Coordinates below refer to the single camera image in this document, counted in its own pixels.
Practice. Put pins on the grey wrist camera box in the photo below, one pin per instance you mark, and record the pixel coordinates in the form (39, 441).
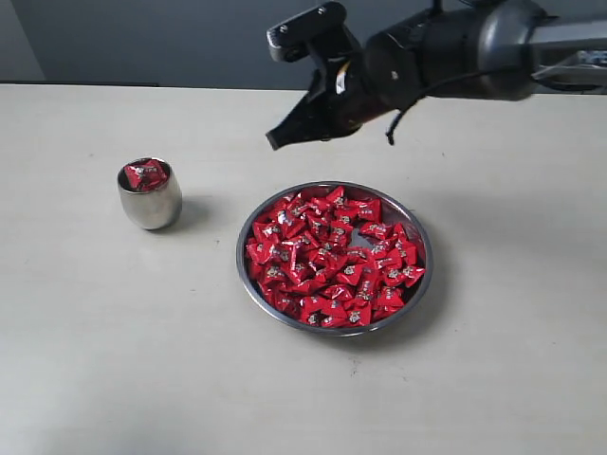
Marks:
(319, 33)

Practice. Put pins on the stainless steel cup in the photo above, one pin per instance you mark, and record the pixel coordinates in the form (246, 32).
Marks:
(155, 209)

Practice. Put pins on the round stainless steel plate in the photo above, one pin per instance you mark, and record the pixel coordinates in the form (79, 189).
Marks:
(256, 289)

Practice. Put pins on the pile of red wrapped candies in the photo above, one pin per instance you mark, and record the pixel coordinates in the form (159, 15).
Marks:
(322, 270)

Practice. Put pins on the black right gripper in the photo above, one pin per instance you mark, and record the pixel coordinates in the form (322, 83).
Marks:
(345, 93)

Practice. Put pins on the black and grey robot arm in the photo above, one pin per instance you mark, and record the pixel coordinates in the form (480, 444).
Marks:
(488, 50)

